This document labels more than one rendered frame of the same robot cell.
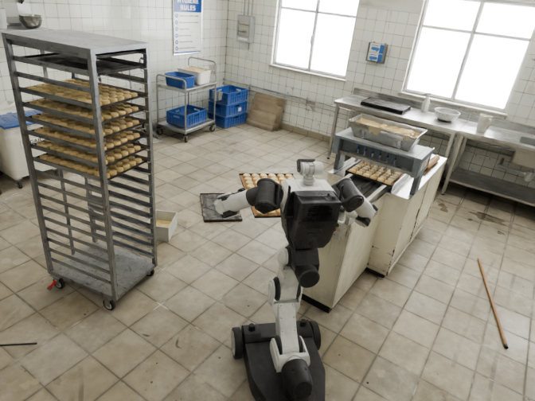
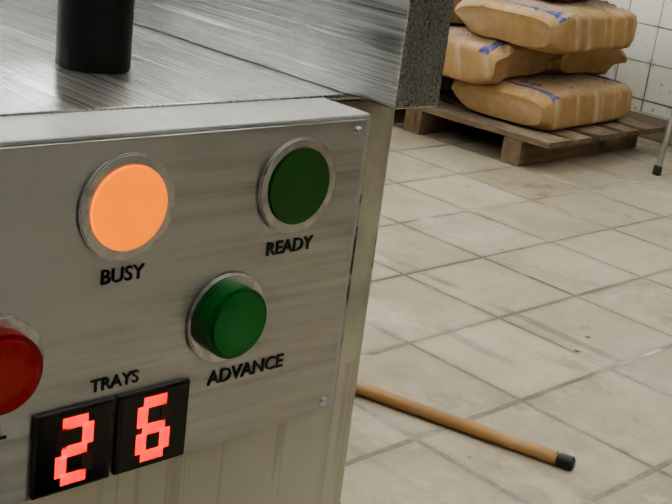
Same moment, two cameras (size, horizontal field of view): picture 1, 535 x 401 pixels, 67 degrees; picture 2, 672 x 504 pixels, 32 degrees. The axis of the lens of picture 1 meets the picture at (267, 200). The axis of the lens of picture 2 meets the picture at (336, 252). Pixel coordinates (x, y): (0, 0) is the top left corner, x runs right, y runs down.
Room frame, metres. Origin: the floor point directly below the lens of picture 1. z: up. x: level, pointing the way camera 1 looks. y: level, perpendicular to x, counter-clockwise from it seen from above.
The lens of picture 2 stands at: (2.24, -0.06, 0.94)
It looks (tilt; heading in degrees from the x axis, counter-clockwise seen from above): 19 degrees down; 283
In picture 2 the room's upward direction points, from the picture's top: 7 degrees clockwise
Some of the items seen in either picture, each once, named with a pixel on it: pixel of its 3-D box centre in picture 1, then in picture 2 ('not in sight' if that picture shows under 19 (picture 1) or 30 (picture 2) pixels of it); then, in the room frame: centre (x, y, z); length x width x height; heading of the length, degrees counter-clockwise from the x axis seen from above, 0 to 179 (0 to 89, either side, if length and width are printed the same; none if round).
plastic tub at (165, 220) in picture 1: (162, 225); not in sight; (3.25, 0.98, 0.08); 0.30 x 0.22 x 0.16; 179
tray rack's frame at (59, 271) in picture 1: (94, 175); not in sight; (2.47, 1.21, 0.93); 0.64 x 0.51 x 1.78; 70
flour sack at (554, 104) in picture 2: not in sight; (547, 95); (2.56, -4.47, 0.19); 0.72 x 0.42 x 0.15; 63
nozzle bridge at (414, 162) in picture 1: (378, 161); not in sight; (3.16, -0.89, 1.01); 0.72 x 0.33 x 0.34; 58
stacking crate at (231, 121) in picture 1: (227, 117); not in sight; (6.98, 0.87, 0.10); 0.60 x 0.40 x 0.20; 147
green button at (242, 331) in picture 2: not in sight; (228, 318); (2.38, -0.46, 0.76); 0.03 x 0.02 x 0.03; 58
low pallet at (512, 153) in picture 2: not in sight; (478, 110); (2.82, -4.60, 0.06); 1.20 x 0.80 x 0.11; 151
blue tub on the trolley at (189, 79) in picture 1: (180, 79); not in sight; (6.01, 1.48, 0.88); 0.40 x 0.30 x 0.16; 62
